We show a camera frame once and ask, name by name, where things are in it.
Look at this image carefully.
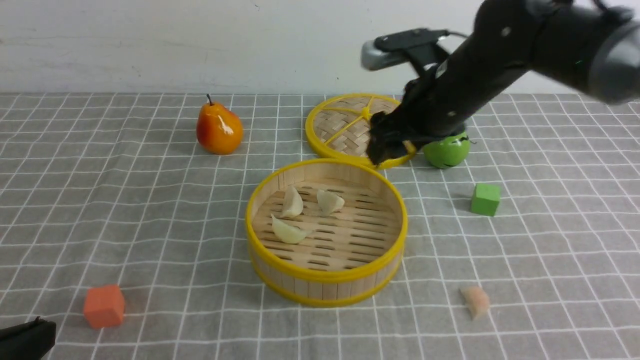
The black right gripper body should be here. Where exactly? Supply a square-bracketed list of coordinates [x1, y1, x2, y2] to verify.
[366, 80, 467, 166]

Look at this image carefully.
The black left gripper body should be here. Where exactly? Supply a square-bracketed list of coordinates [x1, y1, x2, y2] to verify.
[0, 317, 57, 360]

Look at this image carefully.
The white dumpling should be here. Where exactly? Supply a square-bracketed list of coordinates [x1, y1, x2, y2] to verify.
[317, 189, 345, 216]
[281, 186, 304, 218]

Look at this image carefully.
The pale green dumpling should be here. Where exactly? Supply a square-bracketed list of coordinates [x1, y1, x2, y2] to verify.
[270, 214, 314, 244]

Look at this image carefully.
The pink dumpling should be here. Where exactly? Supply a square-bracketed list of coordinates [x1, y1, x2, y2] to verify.
[459, 285, 490, 321]

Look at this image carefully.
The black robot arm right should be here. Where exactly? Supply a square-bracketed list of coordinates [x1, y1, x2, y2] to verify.
[360, 0, 640, 166]

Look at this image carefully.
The woven bamboo steamer lid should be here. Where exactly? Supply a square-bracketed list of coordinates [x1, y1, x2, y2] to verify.
[303, 92, 400, 168]

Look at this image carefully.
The bamboo steamer tray yellow rim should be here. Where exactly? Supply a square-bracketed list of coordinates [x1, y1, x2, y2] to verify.
[245, 158, 409, 307]

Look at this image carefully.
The green toy watermelon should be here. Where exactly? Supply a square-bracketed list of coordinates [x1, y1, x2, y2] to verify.
[422, 131, 472, 169]

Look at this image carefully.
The orange cube block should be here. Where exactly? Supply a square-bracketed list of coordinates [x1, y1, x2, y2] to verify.
[83, 284, 125, 330]

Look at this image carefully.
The green cube block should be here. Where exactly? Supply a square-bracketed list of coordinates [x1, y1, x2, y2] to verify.
[470, 183, 501, 217]

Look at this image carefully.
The grey checked tablecloth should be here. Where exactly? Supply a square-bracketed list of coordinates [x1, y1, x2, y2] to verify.
[0, 93, 640, 360]

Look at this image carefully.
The orange red toy pear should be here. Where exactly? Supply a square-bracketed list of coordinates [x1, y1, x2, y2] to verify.
[195, 93, 244, 156]

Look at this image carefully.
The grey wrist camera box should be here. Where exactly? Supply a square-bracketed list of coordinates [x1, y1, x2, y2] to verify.
[359, 27, 450, 73]

